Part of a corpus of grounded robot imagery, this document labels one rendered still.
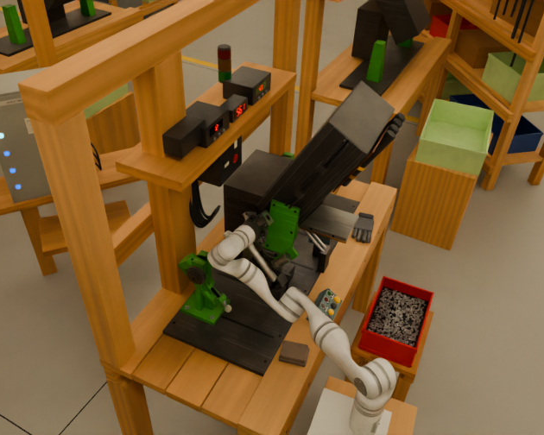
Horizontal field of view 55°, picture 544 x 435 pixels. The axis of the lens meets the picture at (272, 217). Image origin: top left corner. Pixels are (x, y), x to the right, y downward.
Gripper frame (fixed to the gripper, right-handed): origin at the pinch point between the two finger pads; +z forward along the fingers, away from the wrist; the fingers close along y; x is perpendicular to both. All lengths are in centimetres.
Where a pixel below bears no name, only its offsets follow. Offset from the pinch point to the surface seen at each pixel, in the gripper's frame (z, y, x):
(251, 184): 13.0, 13.7, 3.5
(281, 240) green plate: 3.0, -10.5, -0.4
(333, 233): 15.5, -19.7, -14.9
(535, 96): 274, -46, -86
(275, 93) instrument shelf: 27, 39, -20
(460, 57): 329, 6, -48
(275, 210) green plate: 3.0, 0.9, -5.4
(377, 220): 64, -33, -13
